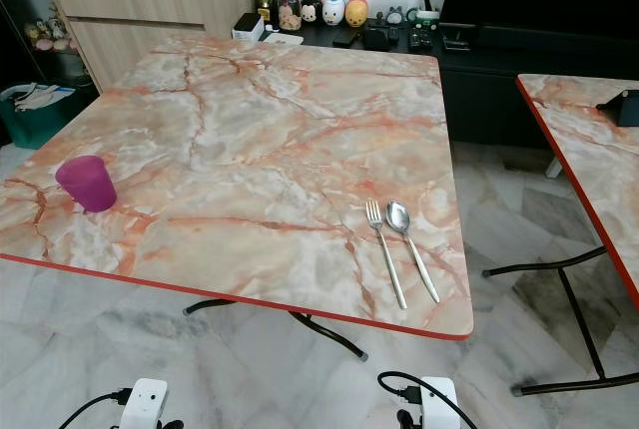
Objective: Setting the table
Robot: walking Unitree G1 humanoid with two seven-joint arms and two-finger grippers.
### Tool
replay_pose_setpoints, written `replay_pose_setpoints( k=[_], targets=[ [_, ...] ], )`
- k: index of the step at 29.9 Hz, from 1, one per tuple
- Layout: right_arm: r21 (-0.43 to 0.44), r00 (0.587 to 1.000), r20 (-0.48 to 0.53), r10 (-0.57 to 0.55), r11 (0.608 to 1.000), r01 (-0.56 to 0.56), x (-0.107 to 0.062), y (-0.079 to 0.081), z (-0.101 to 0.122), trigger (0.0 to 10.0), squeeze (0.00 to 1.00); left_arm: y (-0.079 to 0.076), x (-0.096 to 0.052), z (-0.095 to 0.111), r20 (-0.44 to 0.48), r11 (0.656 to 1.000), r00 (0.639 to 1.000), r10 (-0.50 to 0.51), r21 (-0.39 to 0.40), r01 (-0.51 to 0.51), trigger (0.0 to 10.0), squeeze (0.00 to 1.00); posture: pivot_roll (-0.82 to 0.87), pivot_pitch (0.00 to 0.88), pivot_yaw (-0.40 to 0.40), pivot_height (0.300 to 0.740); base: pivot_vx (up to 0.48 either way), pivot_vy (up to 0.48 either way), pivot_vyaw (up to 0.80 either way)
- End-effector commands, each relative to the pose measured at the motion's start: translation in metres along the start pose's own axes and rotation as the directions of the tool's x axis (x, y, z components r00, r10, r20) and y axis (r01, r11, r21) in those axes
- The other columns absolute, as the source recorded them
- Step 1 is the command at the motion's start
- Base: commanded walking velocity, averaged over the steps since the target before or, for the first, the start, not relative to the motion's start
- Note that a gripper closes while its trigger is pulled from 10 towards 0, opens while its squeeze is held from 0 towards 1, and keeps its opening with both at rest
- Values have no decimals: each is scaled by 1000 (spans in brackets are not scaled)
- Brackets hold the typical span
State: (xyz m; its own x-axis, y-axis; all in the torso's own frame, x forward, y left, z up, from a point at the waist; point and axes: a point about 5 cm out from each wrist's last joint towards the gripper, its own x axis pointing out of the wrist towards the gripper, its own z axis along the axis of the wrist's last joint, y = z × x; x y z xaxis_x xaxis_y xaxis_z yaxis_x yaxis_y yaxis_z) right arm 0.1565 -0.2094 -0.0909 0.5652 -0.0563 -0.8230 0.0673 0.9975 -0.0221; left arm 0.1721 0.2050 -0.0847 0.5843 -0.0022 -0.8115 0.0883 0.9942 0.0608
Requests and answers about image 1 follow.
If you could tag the black remote control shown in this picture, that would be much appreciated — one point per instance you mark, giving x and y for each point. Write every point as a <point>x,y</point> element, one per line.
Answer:
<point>419,38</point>

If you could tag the white round plush toy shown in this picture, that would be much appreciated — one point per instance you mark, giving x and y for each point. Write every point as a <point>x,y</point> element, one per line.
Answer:
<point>332,11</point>

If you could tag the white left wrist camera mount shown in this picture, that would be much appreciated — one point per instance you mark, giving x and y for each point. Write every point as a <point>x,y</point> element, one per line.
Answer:
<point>150,404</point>

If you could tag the silver metal fork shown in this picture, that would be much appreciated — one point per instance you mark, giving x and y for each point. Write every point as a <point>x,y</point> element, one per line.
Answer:
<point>386,254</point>

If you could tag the small grey animal figure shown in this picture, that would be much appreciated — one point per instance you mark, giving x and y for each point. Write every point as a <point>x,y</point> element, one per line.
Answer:
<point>394,16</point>

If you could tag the black round plush toy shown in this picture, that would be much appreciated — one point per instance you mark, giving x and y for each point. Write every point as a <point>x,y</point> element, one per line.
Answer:
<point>311,11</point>

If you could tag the light wooden cabinet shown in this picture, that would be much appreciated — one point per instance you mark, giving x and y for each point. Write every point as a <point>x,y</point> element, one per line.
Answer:
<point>150,10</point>

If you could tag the silver metal spoon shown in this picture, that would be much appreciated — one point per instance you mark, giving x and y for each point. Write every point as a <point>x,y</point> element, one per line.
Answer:
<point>397,215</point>

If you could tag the green storage bin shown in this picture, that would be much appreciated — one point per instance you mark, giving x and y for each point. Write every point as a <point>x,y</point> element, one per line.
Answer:
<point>32,122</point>

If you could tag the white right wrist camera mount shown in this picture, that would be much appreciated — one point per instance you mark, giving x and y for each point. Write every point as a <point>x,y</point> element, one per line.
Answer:
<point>439,404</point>

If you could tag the small white box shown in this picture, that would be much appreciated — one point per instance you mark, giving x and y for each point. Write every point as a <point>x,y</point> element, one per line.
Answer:
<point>248,28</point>

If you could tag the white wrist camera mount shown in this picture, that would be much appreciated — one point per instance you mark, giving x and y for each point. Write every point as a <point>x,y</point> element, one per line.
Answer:
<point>439,404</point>
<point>150,404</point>

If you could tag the black display shelf with toys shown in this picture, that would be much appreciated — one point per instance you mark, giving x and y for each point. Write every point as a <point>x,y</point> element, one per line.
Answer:
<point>32,35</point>

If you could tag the purple plastic cup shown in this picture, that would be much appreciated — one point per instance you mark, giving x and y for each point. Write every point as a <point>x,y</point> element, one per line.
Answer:
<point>87,185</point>

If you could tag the clear jar with red lid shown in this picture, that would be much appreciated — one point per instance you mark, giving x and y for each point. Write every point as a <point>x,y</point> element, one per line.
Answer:
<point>290,9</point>

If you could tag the yellow round plush toy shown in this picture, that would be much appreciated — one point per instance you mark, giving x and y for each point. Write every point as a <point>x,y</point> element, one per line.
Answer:
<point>356,13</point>

